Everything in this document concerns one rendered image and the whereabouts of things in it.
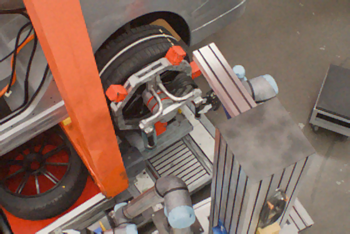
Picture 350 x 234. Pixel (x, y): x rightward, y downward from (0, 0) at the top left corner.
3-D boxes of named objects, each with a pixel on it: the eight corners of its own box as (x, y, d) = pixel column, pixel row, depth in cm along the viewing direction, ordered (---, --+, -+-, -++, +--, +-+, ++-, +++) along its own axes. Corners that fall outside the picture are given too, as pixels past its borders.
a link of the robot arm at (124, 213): (169, 162, 244) (107, 207, 273) (174, 185, 238) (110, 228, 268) (187, 166, 251) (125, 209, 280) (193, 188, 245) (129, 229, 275)
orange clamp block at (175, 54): (172, 56, 326) (179, 45, 321) (179, 66, 323) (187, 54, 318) (164, 57, 322) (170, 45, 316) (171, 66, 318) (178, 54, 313)
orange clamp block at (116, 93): (122, 84, 317) (110, 84, 310) (129, 94, 314) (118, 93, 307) (115, 93, 320) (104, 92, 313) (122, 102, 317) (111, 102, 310)
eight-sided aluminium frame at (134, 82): (187, 92, 368) (185, 44, 322) (192, 99, 365) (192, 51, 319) (117, 134, 356) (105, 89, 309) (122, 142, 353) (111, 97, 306)
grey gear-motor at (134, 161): (119, 135, 412) (114, 112, 382) (150, 178, 393) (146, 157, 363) (99, 147, 408) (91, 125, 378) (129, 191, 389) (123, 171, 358)
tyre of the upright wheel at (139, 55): (70, 108, 350) (148, 92, 392) (88, 135, 339) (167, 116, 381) (102, 27, 309) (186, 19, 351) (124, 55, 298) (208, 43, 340)
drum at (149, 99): (159, 91, 347) (158, 79, 335) (179, 116, 337) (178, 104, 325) (140, 102, 343) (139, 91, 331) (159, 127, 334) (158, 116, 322)
